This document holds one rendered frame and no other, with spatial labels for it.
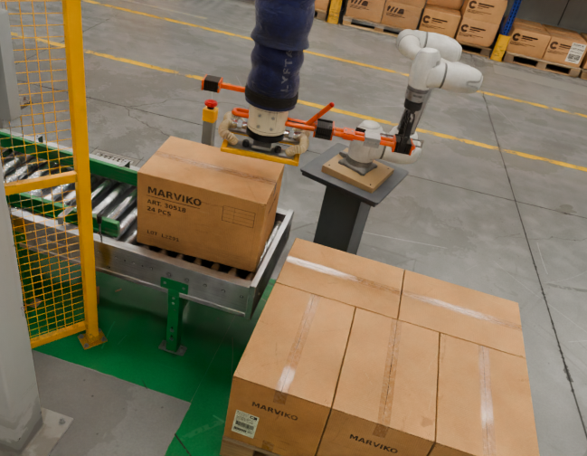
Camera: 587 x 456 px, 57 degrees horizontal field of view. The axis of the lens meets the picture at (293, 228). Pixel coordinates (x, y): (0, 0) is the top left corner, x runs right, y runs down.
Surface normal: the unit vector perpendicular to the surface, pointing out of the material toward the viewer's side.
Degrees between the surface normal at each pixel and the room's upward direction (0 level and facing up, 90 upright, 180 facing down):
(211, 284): 90
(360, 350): 0
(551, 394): 0
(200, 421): 0
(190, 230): 90
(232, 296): 90
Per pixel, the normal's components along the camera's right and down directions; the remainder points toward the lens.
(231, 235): -0.19, 0.54
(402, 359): 0.17, -0.80
